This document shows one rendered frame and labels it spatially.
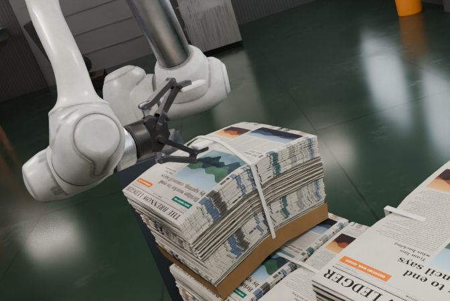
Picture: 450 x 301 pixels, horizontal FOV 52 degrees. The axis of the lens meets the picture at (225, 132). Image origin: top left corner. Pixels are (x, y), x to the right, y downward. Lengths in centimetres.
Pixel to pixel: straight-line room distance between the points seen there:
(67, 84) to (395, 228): 56
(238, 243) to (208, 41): 722
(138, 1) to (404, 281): 87
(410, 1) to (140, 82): 586
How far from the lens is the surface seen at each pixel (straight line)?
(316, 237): 114
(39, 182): 89
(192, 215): 93
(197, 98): 136
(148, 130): 98
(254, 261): 106
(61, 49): 86
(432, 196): 79
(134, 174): 146
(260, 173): 101
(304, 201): 112
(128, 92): 140
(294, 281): 104
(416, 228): 73
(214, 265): 101
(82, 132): 71
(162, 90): 99
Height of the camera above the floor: 149
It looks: 20 degrees down
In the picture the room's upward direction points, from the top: 18 degrees counter-clockwise
